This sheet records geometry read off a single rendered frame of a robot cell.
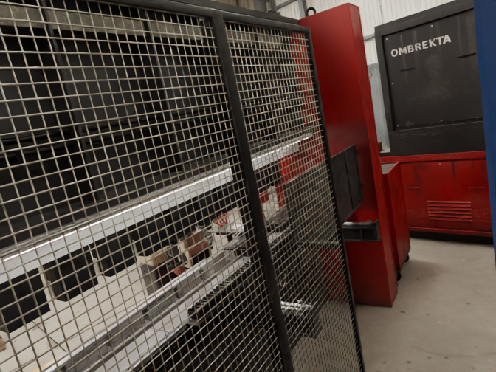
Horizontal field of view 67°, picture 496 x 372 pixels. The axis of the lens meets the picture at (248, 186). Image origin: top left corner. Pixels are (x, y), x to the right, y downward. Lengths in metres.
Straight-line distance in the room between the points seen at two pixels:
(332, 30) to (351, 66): 0.29
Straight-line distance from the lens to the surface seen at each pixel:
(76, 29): 1.54
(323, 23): 2.95
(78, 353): 1.67
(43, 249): 1.52
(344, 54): 2.88
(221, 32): 1.12
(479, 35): 0.19
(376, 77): 9.59
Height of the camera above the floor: 1.71
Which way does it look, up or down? 11 degrees down
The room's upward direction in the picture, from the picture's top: 12 degrees counter-clockwise
